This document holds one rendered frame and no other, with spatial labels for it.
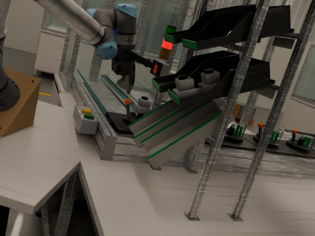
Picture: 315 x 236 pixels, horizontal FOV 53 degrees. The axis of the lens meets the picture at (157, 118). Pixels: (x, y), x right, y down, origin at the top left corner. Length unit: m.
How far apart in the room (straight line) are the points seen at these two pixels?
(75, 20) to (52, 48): 5.29
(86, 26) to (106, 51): 0.11
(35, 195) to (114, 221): 0.23
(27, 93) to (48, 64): 5.04
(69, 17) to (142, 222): 0.65
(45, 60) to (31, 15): 3.18
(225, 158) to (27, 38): 8.38
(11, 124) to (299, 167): 1.36
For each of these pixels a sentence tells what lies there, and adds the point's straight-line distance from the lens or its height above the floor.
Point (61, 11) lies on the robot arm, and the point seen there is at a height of 1.35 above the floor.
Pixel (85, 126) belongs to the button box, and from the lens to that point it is 1.34.
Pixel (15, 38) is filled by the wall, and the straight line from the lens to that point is 9.52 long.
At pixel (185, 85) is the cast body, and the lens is 0.93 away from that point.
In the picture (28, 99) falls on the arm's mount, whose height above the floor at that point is 0.98.
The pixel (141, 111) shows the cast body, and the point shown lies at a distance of 1.37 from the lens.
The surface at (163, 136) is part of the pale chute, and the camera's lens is 1.05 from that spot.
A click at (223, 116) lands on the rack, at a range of 0.92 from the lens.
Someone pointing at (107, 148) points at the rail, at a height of 0.91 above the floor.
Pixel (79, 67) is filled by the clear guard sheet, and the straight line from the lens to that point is 2.65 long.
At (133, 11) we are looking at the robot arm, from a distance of 1.28.
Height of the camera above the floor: 1.36
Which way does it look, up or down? 14 degrees down
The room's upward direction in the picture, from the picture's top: 16 degrees clockwise
